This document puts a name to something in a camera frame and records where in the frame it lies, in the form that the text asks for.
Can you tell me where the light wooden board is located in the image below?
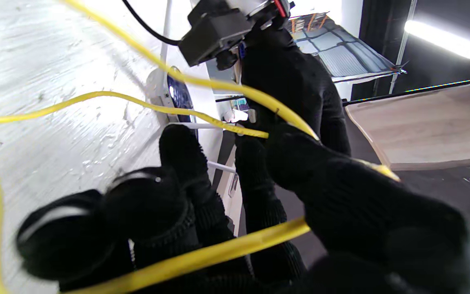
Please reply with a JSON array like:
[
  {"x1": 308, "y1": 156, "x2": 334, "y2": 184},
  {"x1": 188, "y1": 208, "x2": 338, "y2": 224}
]
[{"x1": 344, "y1": 79, "x2": 470, "y2": 172}]

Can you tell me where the metal light stand pole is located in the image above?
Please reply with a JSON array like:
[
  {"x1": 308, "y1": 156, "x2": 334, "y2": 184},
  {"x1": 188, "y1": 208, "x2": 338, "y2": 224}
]
[{"x1": 388, "y1": 0, "x2": 418, "y2": 95}]

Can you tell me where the black white router with antennas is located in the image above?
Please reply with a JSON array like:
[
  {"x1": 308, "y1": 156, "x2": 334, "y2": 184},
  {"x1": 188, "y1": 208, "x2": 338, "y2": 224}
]
[{"x1": 145, "y1": 0, "x2": 244, "y2": 174}]

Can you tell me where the bright tube light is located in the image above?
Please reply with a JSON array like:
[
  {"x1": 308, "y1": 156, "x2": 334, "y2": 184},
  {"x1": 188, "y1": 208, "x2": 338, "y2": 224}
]
[{"x1": 403, "y1": 19, "x2": 470, "y2": 60}]

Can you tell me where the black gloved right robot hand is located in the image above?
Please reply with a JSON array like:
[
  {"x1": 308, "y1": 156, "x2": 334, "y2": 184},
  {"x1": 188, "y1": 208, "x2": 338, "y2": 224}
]
[{"x1": 15, "y1": 122, "x2": 470, "y2": 294}]

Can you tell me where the yellow Ethernet cable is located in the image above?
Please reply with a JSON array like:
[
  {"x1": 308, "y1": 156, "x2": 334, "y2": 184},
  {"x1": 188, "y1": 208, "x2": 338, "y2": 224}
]
[{"x1": 0, "y1": 0, "x2": 401, "y2": 294}]

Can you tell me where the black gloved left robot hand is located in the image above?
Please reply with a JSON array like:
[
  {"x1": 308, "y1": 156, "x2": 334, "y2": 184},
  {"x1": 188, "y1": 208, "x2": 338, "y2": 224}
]
[{"x1": 237, "y1": 24, "x2": 352, "y2": 158}]

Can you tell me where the printed backdrop banner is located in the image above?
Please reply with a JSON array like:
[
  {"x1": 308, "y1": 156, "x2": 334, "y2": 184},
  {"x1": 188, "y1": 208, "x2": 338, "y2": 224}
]
[{"x1": 290, "y1": 12, "x2": 407, "y2": 84}]

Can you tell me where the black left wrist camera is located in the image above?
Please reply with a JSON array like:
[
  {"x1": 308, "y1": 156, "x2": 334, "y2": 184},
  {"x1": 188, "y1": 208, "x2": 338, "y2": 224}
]
[{"x1": 178, "y1": 0, "x2": 257, "y2": 71}]

